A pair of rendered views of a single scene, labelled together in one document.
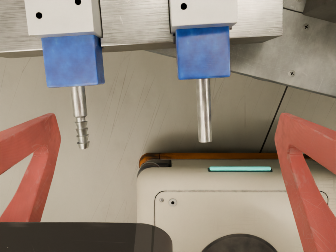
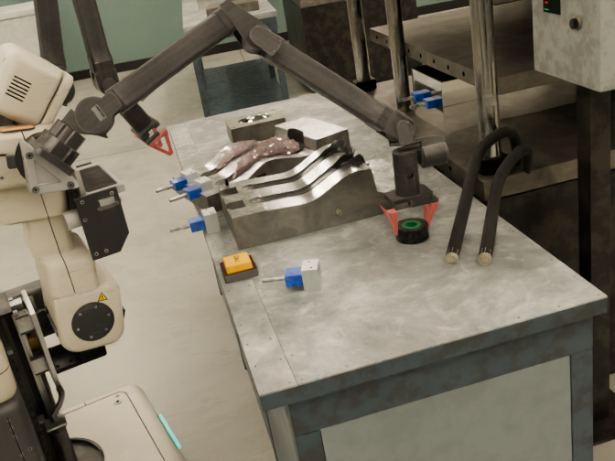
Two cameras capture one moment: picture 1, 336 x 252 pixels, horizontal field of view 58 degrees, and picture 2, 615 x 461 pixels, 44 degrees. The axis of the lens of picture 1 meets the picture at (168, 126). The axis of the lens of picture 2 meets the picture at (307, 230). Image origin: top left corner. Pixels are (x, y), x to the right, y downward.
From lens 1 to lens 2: 2.20 m
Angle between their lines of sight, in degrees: 70
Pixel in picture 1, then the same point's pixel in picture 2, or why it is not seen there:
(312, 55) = not seen: hidden behind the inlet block
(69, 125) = (158, 392)
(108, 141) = not seen: hidden behind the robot
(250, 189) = (152, 434)
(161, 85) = (230, 423)
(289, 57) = not seen: hidden behind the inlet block
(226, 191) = (143, 423)
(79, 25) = (186, 174)
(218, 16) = (199, 181)
